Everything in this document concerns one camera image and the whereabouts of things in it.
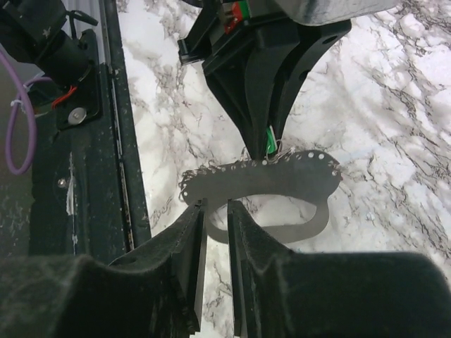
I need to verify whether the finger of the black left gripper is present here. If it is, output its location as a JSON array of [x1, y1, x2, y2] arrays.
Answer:
[[202, 31, 271, 158], [274, 20, 352, 139]]

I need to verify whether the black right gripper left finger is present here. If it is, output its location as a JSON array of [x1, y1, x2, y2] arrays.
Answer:
[[1, 200, 207, 337]]

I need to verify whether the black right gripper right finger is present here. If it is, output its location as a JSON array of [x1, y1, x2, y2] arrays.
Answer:
[[228, 201, 450, 337]]

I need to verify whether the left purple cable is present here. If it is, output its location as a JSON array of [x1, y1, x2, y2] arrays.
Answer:
[[0, 47, 54, 176]]

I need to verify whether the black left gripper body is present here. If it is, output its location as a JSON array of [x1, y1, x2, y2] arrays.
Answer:
[[178, 1, 299, 70]]

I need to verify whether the black mounting rail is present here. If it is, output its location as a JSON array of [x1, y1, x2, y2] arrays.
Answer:
[[29, 1, 151, 263]]

